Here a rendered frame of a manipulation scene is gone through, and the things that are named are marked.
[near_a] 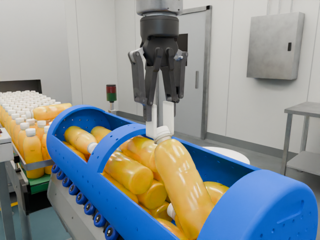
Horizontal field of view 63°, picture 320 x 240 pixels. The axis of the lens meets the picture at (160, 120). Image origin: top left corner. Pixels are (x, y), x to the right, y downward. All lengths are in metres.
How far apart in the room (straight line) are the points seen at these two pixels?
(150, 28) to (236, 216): 0.34
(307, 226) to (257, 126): 3.65
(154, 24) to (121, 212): 0.38
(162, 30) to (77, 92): 5.41
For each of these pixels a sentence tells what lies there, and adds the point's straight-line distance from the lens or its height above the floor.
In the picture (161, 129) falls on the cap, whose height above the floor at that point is 1.28.
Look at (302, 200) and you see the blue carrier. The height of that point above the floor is 1.19.
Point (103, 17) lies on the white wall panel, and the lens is 6.24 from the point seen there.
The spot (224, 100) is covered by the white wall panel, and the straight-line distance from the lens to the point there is 4.37.
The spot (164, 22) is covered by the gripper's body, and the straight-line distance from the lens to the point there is 0.50.
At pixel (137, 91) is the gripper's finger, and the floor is 1.36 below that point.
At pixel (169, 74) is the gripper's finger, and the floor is 1.39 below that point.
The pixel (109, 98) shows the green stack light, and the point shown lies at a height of 1.18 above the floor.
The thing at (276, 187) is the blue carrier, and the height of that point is 1.23.
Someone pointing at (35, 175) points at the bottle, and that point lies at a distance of 1.29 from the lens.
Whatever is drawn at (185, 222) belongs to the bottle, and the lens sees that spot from 0.50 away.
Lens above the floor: 1.42
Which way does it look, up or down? 13 degrees down
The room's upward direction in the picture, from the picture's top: straight up
